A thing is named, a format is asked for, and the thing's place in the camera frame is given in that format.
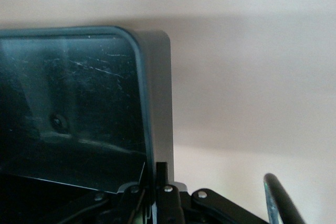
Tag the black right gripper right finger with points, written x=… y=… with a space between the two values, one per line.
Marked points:
x=170 y=203

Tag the brown table mat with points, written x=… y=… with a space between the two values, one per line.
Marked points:
x=249 y=77

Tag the black plastic box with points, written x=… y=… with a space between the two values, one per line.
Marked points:
x=78 y=103

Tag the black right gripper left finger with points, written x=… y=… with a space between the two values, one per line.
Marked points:
x=131 y=197

